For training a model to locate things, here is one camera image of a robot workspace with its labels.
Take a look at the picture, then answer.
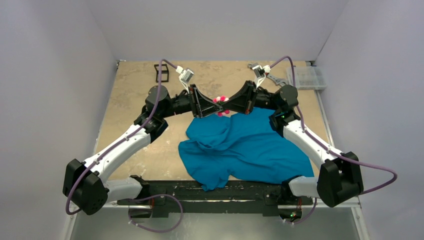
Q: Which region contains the pink flower brooch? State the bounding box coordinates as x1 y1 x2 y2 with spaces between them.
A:
212 95 231 118

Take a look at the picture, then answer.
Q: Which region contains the black wire frame stand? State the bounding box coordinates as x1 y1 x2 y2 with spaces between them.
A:
153 63 170 83

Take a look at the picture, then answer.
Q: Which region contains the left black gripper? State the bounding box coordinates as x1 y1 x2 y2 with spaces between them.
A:
160 83 222 119

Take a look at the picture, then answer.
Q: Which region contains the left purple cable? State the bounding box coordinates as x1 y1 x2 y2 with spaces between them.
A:
65 58 184 233

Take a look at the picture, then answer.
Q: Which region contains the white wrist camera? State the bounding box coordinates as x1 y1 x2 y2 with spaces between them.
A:
175 65 194 92
250 64 271 89

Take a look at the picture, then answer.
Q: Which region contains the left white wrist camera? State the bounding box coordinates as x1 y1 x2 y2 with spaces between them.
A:
175 65 194 92

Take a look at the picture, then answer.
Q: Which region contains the blue t-shirt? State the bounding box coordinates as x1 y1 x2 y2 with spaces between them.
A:
178 108 314 192

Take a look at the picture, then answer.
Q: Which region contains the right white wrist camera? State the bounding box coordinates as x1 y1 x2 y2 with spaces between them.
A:
250 64 271 89

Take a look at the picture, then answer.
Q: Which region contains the aluminium rail frame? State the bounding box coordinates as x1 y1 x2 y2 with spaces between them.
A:
67 184 362 210

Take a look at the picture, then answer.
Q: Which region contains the clear plastic organizer box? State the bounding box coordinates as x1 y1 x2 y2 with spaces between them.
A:
286 65 327 91

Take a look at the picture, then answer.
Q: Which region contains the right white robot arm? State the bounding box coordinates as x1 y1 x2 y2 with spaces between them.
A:
215 81 364 207

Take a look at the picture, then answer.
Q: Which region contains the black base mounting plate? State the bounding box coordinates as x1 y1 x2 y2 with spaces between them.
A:
117 180 313 219

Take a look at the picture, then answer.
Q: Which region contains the red handled adjustable wrench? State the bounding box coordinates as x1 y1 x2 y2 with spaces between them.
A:
247 63 286 87

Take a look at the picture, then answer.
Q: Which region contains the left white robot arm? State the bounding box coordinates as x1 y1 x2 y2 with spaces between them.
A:
62 84 229 215

